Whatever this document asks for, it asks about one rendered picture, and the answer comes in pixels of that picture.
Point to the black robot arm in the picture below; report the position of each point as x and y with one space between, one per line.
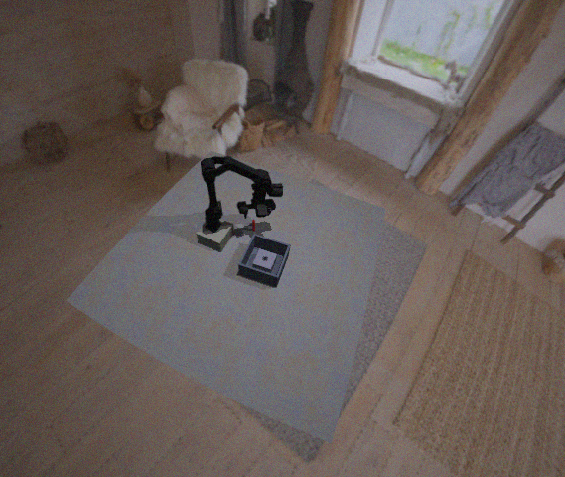
262 184

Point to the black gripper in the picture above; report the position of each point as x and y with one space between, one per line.
243 207

